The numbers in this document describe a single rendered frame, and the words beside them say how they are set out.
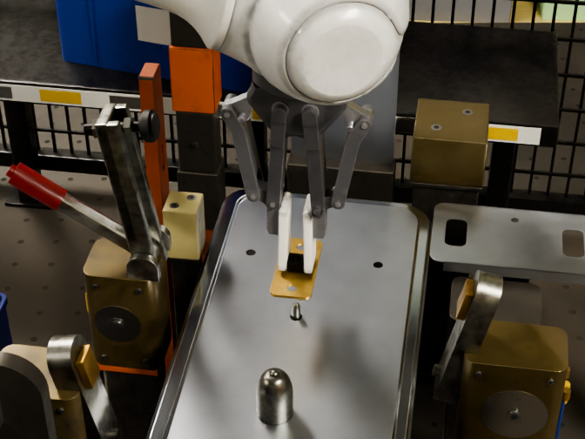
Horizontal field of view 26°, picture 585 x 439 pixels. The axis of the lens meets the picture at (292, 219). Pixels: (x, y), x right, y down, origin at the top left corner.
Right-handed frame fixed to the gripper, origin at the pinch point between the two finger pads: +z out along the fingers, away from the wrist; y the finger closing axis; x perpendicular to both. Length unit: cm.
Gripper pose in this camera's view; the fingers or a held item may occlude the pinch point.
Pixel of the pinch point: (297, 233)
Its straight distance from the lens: 115.2
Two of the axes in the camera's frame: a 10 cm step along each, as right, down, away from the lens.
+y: 9.9, 0.9, -1.2
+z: 0.0, 7.9, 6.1
